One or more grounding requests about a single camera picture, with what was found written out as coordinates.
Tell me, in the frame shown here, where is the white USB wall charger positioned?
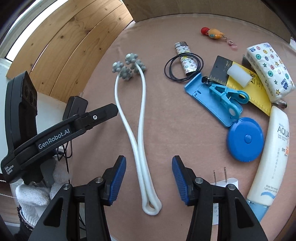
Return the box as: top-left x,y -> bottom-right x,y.
211,167 -> 239,225

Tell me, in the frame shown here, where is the black hair tie loop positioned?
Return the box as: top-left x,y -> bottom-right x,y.
164,52 -> 205,83

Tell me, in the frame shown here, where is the white blue sunscreen tube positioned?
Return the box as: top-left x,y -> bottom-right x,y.
246,106 -> 290,221

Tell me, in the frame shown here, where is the light wooden headboard panel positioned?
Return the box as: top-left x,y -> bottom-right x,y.
123,0 -> 295,42

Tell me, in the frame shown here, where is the light blue plastic holder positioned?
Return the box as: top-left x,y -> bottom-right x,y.
185,73 -> 243,127

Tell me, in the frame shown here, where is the black power adapter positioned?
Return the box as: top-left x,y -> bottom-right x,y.
62,96 -> 88,120

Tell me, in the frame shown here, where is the patterned tissue pack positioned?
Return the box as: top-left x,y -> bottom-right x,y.
245,43 -> 295,102

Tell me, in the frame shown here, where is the patterned lighter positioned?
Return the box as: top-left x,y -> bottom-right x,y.
175,42 -> 198,76

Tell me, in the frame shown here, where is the white gloved left hand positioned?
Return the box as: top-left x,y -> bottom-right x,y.
16,158 -> 70,229

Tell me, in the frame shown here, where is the light blue clip tool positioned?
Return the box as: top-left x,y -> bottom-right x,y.
201,76 -> 249,104

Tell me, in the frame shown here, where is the dark pen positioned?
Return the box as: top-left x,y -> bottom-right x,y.
273,99 -> 287,108

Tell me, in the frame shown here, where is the white cylindrical cap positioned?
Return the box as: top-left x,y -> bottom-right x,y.
227,64 -> 252,88

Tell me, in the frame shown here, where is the yellow black ruler card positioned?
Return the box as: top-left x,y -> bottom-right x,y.
209,56 -> 271,116

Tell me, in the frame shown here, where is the knotty pine wood panel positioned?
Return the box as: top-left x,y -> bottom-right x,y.
6,0 -> 133,102

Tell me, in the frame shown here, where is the white grey roller massager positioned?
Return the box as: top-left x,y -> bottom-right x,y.
112,53 -> 162,216

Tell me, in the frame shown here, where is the blue round tape measure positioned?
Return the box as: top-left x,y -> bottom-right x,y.
226,117 -> 264,163

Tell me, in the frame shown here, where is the orange red toy keychain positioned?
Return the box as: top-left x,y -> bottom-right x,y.
200,27 -> 238,50

